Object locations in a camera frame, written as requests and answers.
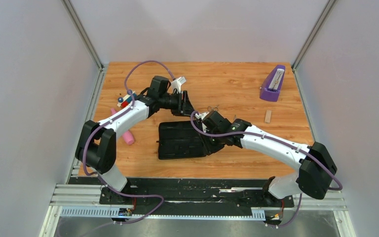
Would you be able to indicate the purple metronome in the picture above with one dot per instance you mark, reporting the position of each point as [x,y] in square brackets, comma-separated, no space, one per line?
[271,87]

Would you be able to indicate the left aluminium frame post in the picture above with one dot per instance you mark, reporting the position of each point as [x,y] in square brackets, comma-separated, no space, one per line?
[71,11]

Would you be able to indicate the black zip tool case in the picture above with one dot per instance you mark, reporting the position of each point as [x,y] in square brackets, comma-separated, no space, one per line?
[178,139]

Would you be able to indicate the small wooden block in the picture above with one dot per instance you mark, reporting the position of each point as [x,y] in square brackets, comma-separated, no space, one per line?
[268,115]

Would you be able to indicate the aluminium frame post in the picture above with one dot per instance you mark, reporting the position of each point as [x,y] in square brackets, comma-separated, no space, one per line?
[328,7]
[71,11]

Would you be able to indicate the pink cylinder tube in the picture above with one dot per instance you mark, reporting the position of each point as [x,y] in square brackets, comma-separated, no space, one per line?
[124,120]

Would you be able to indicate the colourful toy block truck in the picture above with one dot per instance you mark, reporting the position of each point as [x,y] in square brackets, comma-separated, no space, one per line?
[124,100]

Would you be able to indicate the right aluminium frame post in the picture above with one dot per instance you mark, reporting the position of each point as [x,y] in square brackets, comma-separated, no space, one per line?
[328,7]

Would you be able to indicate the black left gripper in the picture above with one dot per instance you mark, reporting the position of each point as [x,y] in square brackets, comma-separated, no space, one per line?
[184,106]

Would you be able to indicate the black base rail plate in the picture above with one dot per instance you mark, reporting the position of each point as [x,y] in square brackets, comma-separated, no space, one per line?
[190,197]

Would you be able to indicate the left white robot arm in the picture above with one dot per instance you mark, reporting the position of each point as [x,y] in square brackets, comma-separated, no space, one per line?
[96,147]

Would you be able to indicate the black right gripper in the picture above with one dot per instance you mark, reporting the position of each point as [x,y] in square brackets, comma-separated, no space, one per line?
[209,149]

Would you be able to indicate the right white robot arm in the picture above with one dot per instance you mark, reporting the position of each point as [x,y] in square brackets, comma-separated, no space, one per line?
[313,168]

